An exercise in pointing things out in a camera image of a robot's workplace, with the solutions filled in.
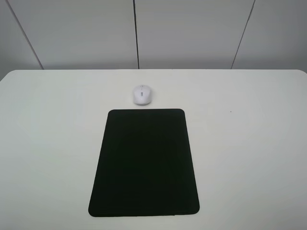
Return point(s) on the white wireless computer mouse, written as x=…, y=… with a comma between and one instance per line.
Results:
x=142, y=95

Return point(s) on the black rectangular mouse pad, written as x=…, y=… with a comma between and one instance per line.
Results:
x=145, y=166

